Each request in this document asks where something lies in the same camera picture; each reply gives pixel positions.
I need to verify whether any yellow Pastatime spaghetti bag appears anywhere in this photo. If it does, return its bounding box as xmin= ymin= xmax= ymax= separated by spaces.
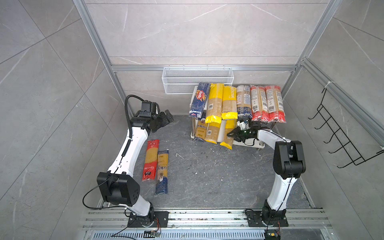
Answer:
xmin=222 ymin=86 xmax=238 ymax=120

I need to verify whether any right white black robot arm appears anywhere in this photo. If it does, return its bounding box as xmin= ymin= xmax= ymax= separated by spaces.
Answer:
xmin=226 ymin=126 xmax=306 ymax=227

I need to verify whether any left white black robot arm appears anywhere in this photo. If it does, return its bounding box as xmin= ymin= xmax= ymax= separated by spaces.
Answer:
xmin=96 ymin=95 xmax=174 ymax=227

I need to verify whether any blue Barilla spaghetti pack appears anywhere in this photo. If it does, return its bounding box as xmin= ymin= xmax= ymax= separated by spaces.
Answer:
xmin=189 ymin=83 xmax=211 ymax=119

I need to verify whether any red label spaghetti bag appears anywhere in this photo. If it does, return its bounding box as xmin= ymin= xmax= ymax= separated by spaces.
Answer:
xmin=251 ymin=85 xmax=269 ymax=123

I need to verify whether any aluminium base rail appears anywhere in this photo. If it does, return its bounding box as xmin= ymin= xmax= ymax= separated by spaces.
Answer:
xmin=76 ymin=209 xmax=338 ymax=240

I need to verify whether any Ankara blue spaghetti bag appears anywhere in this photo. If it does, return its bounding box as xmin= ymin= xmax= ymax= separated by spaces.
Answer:
xmin=155 ymin=150 xmax=169 ymax=195

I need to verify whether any blue end spaghetti bag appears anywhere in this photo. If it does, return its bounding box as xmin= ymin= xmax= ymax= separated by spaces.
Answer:
xmin=237 ymin=85 xmax=252 ymax=119

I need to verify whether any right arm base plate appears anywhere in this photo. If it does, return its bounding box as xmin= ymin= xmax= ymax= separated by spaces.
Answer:
xmin=245 ymin=209 xmax=289 ymax=227

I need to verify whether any white wire mesh basket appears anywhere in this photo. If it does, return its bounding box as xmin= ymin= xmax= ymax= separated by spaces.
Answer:
xmin=162 ymin=66 xmax=234 ymax=95

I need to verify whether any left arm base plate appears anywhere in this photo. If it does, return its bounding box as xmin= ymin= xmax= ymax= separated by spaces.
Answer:
xmin=128 ymin=211 xmax=169 ymax=228

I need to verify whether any black wire hook rack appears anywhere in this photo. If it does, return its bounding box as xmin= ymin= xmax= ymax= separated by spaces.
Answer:
xmin=308 ymin=88 xmax=384 ymax=169

